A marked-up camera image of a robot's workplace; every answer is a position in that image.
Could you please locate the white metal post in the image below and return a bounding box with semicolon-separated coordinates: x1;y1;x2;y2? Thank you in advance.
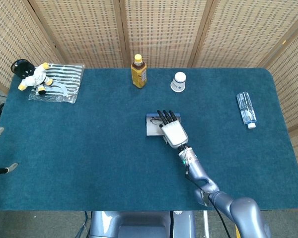
202;210;211;238

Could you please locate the woven folding screen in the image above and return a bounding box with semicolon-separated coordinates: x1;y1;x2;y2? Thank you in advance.
0;0;298;184

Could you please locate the yellow tea bottle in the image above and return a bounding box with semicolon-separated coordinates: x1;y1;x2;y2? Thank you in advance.
131;54;148;89

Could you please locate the white and blue box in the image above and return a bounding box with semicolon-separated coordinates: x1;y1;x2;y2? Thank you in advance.
146;113;182;137

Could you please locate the striped clear plastic bag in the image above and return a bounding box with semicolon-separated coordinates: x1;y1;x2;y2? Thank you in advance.
28;63;86;104

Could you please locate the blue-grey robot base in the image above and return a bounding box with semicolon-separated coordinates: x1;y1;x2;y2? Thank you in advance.
89;210;197;238

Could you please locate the blue carpet table cover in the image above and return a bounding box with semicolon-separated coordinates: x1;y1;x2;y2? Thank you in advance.
0;67;298;212

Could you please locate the clear water bottle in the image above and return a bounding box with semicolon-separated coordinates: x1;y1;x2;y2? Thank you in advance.
236;91;257;129

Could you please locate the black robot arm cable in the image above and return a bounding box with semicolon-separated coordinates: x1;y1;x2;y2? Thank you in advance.
184;170;232;238

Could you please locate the black white plush toy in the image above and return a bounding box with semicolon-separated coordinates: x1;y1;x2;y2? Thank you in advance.
10;59;54;95

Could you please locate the blue cable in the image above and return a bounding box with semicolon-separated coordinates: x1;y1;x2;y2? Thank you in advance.
75;211;90;238

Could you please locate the white paper cup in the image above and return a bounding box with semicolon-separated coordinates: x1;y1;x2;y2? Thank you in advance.
170;71;187;93

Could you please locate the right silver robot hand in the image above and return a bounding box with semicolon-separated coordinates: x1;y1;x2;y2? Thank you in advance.
156;109;189;150

